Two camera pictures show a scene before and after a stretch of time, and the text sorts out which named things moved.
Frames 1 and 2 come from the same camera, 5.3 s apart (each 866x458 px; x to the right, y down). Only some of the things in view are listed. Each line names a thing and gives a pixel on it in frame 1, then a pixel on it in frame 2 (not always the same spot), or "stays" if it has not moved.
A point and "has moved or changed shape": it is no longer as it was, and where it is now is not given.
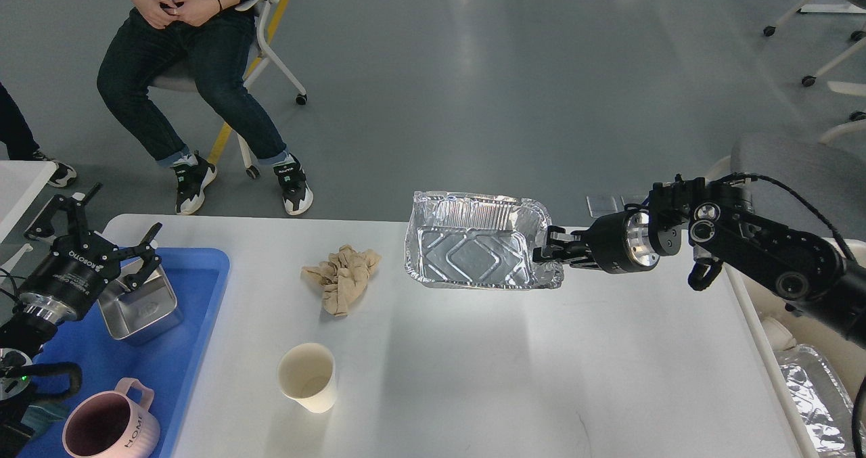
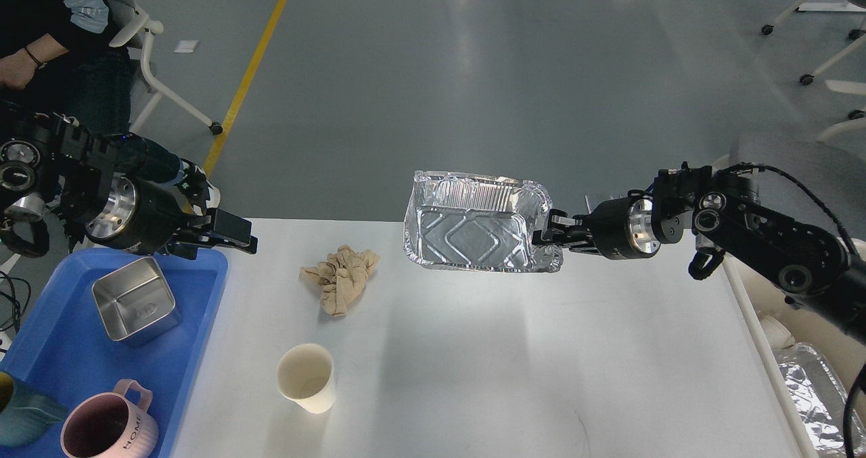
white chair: [183, 78] → [131, 25]
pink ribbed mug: [113, 423] stays
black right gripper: [622, 241] → [620, 229]
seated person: [145, 74] → [50, 61]
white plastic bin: [776, 326] stays
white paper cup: [306, 373] stays
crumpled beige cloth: [344, 275] stays
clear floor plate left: [600, 205] stays
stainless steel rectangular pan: [149, 309] stays
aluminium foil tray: [473, 240] has moved or changed shape
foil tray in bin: [823, 399] stays
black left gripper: [78, 266] → [135, 214]
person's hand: [196, 9] → [17, 70]
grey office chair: [812, 187] stays
